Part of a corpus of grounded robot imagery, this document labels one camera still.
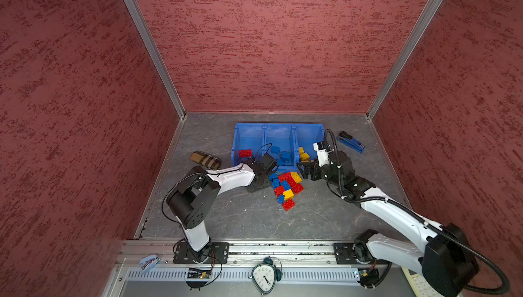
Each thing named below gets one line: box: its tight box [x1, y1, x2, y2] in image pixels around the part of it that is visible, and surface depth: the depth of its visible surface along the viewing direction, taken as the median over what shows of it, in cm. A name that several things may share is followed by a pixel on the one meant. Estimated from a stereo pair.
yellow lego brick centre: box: [282, 188, 295, 201], surface depth 89 cm
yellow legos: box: [298, 146, 314, 163], surface depth 100 cm
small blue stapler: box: [138, 254, 161, 272], surface depth 72 cm
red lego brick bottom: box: [281, 198, 296, 212], surface depth 87 cm
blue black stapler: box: [336, 130, 366, 154], surface depth 108 cm
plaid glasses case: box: [189, 150, 222, 170], surface depth 99 cm
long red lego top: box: [277, 171, 298, 189], surface depth 94 cm
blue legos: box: [270, 145, 291, 167], surface depth 102 cm
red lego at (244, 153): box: [239, 149, 253, 158], surface depth 102 cm
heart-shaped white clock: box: [247, 256, 284, 297], surface depth 68 cm
